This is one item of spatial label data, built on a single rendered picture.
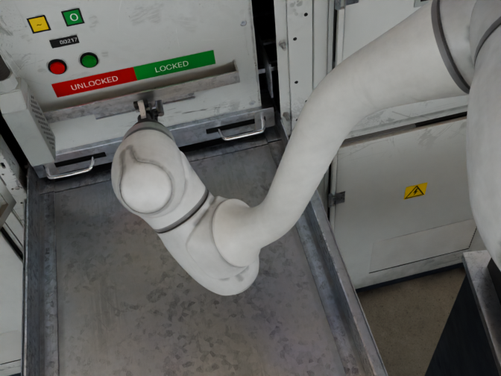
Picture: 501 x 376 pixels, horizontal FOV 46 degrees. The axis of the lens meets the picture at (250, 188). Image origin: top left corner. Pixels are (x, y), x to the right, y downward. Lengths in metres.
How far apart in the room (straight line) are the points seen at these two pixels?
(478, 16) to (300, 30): 0.65
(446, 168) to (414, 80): 1.04
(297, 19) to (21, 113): 0.52
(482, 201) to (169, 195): 0.47
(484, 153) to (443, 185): 1.26
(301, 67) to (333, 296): 0.46
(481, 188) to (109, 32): 0.85
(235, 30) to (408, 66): 0.63
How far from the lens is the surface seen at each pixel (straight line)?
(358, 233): 1.72
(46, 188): 1.38
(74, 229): 1.29
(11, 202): 1.38
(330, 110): 0.65
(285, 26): 1.15
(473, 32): 0.54
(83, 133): 1.30
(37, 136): 1.15
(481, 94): 0.46
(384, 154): 1.47
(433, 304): 2.10
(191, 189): 0.84
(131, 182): 0.78
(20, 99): 1.11
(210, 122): 1.30
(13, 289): 1.65
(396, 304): 2.08
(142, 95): 1.19
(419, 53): 0.58
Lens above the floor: 1.84
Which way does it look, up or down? 52 degrees down
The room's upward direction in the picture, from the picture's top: 8 degrees counter-clockwise
